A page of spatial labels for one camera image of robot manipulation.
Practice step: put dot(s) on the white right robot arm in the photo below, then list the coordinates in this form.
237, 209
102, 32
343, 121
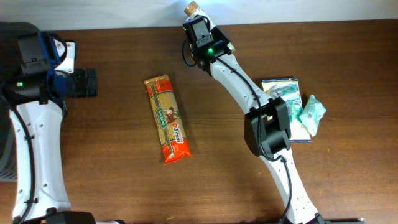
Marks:
267, 130

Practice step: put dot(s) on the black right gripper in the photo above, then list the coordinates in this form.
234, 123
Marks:
217, 34

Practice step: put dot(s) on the white tube with tan cap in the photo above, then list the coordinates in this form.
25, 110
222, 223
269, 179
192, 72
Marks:
193, 10

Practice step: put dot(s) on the yellow white snack bag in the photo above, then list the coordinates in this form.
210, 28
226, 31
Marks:
298, 130

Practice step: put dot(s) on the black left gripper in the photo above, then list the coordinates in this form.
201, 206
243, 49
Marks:
83, 89

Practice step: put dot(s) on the small green tissue pack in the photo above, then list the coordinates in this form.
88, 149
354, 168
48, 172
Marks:
291, 95

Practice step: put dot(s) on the green plastic pouch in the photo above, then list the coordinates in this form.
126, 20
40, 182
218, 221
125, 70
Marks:
312, 114

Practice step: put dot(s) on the dark grey plastic basket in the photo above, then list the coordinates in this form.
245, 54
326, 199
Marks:
9, 66

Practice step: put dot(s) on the orange spaghetti packet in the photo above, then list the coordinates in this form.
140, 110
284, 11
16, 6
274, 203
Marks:
174, 143

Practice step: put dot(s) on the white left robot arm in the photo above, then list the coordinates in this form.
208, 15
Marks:
37, 100

